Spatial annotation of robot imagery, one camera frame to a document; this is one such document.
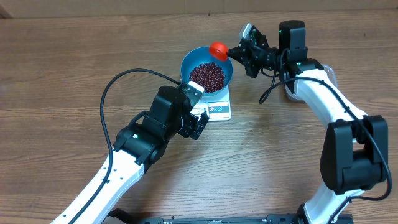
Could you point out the clear plastic container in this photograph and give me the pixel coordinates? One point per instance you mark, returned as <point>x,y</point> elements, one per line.
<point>331,75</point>

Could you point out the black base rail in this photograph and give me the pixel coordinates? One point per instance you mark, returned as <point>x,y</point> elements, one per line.
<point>120,216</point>

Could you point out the red beans in bowl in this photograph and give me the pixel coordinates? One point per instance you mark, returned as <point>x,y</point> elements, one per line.
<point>208,75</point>

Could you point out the red measuring scoop blue handle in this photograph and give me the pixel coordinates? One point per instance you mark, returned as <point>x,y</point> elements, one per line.
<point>219,50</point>

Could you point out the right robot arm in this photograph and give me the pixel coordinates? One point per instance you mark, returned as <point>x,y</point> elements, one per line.
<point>355,150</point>

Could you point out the blue bowl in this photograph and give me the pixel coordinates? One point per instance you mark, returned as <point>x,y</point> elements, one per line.
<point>199,56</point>

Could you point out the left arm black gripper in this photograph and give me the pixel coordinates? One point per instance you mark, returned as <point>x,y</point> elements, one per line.
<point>191,122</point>

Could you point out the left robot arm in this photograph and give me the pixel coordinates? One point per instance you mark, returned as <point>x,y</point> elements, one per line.
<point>137,146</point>

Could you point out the white kitchen scale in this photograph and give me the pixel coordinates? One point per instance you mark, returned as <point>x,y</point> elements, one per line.
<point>217,106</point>

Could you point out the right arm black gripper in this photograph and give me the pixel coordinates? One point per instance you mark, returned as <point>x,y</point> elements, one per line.
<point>251,60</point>

